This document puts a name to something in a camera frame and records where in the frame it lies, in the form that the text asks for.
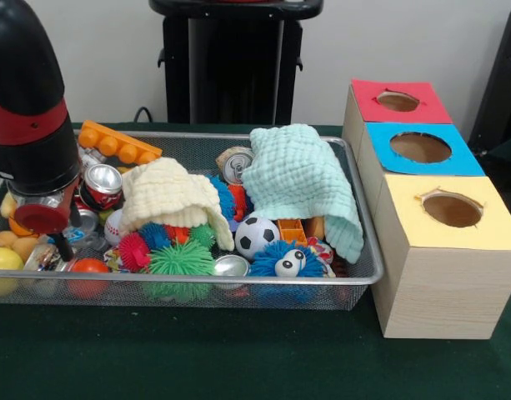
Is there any red soda can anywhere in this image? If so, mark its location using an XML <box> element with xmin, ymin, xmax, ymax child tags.
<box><xmin>78</xmin><ymin>163</ymin><xmax>123</xmax><ymax>212</ymax></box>

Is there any clear bottle blue label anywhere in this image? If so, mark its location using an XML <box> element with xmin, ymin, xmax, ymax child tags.
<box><xmin>65</xmin><ymin>227</ymin><xmax>102</xmax><ymax>251</ymax></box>

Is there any silver wire mesh bin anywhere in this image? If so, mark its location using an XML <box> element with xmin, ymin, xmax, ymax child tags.
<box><xmin>0</xmin><ymin>128</ymin><xmax>384</xmax><ymax>313</ymax></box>

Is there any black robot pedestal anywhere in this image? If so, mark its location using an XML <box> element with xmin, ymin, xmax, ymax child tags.
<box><xmin>148</xmin><ymin>0</ymin><xmax>325</xmax><ymax>125</ymax></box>

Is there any green spiky rubber ball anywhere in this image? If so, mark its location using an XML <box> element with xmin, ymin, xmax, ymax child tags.
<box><xmin>148</xmin><ymin>241</ymin><xmax>217</xmax><ymax>301</ymax></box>

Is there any blue spiky ball with eyes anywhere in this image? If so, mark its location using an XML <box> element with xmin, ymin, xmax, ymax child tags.
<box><xmin>248</xmin><ymin>240</ymin><xmax>327</xmax><ymax>303</ymax></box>

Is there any wooden box with three holes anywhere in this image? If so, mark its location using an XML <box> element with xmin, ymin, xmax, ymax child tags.
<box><xmin>341</xmin><ymin>78</ymin><xmax>511</xmax><ymax>339</ymax></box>

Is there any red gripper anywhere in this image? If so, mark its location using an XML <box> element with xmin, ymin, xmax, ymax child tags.
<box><xmin>13</xmin><ymin>177</ymin><xmax>82</xmax><ymax>262</ymax></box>

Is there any cream muslin cloth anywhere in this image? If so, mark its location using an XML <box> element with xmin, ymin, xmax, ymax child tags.
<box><xmin>118</xmin><ymin>157</ymin><xmax>235</xmax><ymax>251</ymax></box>

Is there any black cable loop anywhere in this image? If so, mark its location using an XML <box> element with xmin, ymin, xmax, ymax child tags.
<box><xmin>133</xmin><ymin>106</ymin><xmax>164</xmax><ymax>123</ymax></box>

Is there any red rubber ball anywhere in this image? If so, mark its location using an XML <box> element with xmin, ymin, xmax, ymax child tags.
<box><xmin>67</xmin><ymin>257</ymin><xmax>110</xmax><ymax>299</ymax></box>

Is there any black and white soccer ball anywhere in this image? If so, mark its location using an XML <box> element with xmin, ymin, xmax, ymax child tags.
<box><xmin>234</xmin><ymin>215</ymin><xmax>281</xmax><ymax>262</ymax></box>

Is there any long orange toy block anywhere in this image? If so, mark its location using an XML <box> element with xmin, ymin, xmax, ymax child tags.
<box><xmin>78</xmin><ymin>120</ymin><xmax>163</xmax><ymax>166</ymax></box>

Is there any white baseball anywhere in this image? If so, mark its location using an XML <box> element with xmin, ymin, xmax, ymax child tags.
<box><xmin>103</xmin><ymin>209</ymin><xmax>123</xmax><ymax>247</ymax></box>

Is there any dark green tablecloth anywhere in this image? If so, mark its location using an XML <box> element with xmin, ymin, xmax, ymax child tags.
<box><xmin>0</xmin><ymin>121</ymin><xmax>511</xmax><ymax>400</ymax></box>

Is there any mint muslin cloth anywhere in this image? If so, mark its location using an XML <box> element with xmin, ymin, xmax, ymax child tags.
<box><xmin>240</xmin><ymin>123</ymin><xmax>364</xmax><ymax>264</ymax></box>

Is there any multicoloured spiky caterpillar toy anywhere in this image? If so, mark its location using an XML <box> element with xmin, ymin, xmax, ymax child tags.
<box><xmin>118</xmin><ymin>222</ymin><xmax>217</xmax><ymax>272</ymax></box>

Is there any black equipment case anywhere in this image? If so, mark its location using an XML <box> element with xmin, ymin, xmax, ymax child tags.
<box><xmin>467</xmin><ymin>6</ymin><xmax>511</xmax><ymax>155</ymax></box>

